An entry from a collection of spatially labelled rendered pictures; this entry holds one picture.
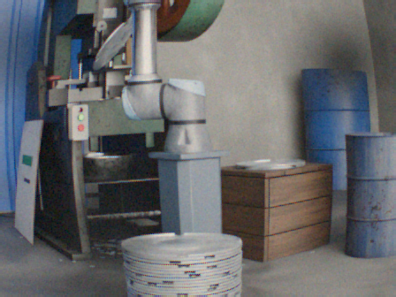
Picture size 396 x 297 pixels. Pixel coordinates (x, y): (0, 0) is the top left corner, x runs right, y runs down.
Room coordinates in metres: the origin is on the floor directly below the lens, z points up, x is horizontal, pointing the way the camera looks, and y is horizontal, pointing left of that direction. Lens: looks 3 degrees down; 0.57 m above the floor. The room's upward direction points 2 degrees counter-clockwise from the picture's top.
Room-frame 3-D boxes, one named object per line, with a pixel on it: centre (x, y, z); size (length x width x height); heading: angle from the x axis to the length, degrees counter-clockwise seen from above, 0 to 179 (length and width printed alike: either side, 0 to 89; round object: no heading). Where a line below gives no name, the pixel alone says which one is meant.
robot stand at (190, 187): (2.11, 0.03, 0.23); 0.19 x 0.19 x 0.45; 36
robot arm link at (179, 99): (2.12, 0.04, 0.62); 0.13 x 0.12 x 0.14; 77
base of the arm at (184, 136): (2.11, 0.03, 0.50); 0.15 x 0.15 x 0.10
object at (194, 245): (1.51, 0.05, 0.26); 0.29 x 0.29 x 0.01
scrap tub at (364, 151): (2.27, -0.77, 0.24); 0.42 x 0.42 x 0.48
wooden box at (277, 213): (2.61, -0.29, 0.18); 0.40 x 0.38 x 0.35; 32
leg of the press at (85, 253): (2.80, 0.73, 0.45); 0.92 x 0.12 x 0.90; 32
